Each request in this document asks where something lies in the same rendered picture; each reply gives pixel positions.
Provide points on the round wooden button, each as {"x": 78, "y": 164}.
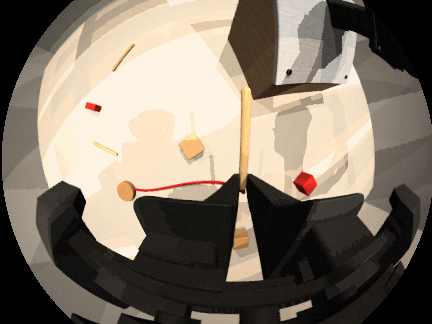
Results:
{"x": 125, "y": 191}

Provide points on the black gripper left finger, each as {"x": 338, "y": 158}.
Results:
{"x": 212, "y": 220}

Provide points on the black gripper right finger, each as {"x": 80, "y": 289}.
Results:
{"x": 281, "y": 222}

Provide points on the red string with wooden stick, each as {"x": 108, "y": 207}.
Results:
{"x": 245, "y": 135}

